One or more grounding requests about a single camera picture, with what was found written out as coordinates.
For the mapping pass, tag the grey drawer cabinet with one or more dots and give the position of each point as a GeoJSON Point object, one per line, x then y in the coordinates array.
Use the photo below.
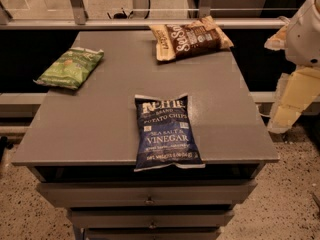
{"type": "Point", "coordinates": [82, 145]}

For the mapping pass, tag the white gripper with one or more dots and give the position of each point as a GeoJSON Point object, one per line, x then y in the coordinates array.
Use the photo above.
{"type": "Point", "coordinates": [304, 40]}

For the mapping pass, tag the blue salt vinegar chip bag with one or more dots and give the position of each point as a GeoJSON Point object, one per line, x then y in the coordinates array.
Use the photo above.
{"type": "Point", "coordinates": [165, 134]}

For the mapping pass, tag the grey metal railing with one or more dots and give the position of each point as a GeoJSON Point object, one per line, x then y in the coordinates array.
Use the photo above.
{"type": "Point", "coordinates": [139, 14]}

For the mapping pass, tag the brown sea salt chip bag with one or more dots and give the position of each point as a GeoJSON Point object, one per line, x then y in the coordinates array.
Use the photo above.
{"type": "Point", "coordinates": [181, 41]}

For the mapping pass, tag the green jalapeno chip bag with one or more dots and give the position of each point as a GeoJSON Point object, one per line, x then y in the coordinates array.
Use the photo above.
{"type": "Point", "coordinates": [71, 69]}

